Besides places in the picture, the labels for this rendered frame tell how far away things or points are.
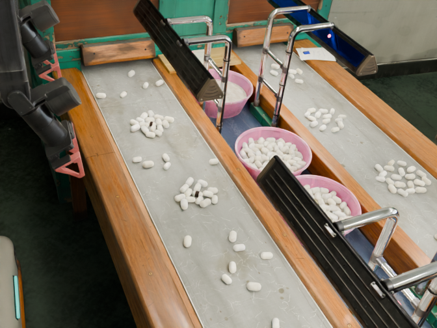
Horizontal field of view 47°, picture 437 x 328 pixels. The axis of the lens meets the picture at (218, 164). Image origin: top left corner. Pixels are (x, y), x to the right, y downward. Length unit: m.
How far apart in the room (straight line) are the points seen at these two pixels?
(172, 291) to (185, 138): 0.67
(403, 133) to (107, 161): 1.09
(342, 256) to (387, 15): 2.98
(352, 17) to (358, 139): 1.82
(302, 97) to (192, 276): 1.03
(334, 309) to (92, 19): 1.41
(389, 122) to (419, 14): 2.03
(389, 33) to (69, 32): 2.49
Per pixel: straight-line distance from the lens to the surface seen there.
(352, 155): 1.87
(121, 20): 2.14
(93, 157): 1.67
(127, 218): 1.46
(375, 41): 3.90
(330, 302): 1.35
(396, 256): 1.58
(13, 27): 1.07
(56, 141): 1.21
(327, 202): 1.65
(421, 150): 1.97
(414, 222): 1.69
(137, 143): 1.76
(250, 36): 2.34
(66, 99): 1.15
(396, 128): 2.04
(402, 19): 3.94
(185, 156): 1.71
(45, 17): 1.53
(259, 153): 1.76
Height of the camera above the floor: 1.81
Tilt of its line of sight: 39 degrees down
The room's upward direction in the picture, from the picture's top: 7 degrees clockwise
